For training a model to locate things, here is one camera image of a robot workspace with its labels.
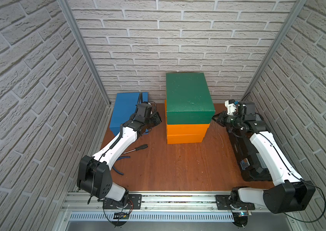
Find left corner aluminium post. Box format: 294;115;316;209
58;0;111;107

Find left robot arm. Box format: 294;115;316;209
76;102;162;206

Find green shoebox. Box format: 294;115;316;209
166;72;215;125

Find corner aluminium post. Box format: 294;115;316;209
241;0;306;101
58;0;111;107

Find blue handled pliers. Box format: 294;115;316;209
112;156;131;176

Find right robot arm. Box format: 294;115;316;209
212;100;316;214

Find orange shoebox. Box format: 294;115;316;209
167;134;205;144
165;100;210;135

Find blue shoebox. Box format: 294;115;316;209
109;92;140;136

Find right corner aluminium post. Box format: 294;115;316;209
241;0;306;101

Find black plastic toolbox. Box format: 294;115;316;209
227;114;272;182

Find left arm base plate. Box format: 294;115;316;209
103;194;142;211

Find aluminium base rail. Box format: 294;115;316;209
59;190;299;223

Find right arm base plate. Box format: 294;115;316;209
215;194;255;210

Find orange shoebox front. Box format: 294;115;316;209
165;100;210;135

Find black handled screwdriver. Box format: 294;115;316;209
124;144;148;154

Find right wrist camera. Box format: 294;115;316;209
225;100;239;115

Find orange shoebox rear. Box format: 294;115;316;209
167;134;205;144

